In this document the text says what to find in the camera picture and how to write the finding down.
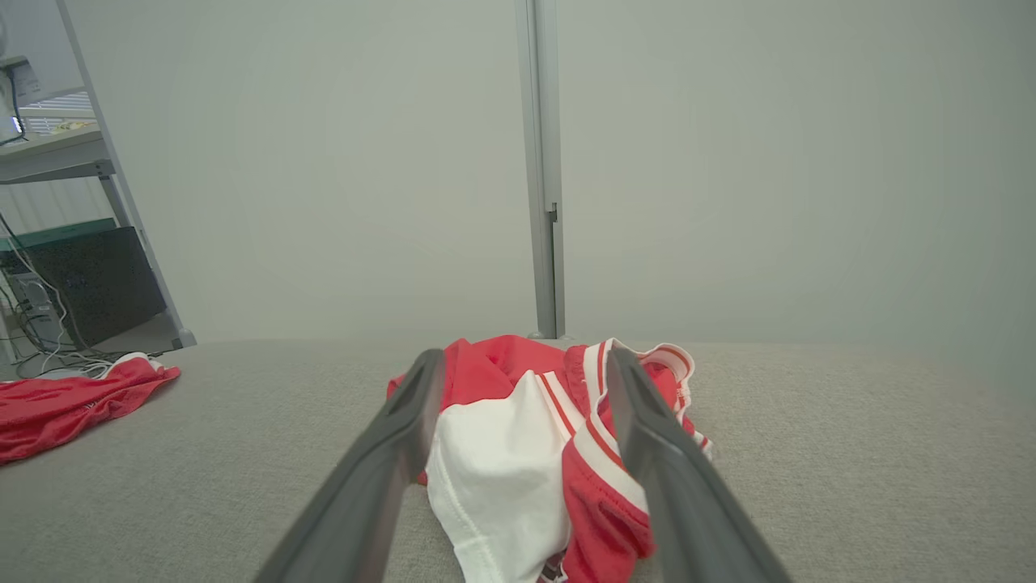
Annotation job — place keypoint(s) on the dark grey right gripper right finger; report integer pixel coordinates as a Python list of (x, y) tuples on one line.
[(688, 502)]

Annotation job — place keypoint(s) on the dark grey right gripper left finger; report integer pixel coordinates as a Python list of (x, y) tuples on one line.
[(364, 486)]

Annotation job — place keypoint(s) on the red basketball jersey white trim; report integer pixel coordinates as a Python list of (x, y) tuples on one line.
[(502, 470)]

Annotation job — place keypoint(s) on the red shorts white stripe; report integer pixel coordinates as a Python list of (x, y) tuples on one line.
[(48, 413)]

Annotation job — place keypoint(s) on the black computer case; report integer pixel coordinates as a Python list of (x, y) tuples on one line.
[(97, 283)]

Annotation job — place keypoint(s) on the green board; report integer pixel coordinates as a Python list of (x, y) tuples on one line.
[(57, 235)]

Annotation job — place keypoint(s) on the white window blinds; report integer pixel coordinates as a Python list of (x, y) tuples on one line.
[(61, 105)]

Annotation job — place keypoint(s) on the grey metal partition frame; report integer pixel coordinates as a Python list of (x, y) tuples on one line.
[(121, 182)]

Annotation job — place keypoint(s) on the grey metal partition post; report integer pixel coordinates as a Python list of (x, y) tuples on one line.
[(541, 121)]

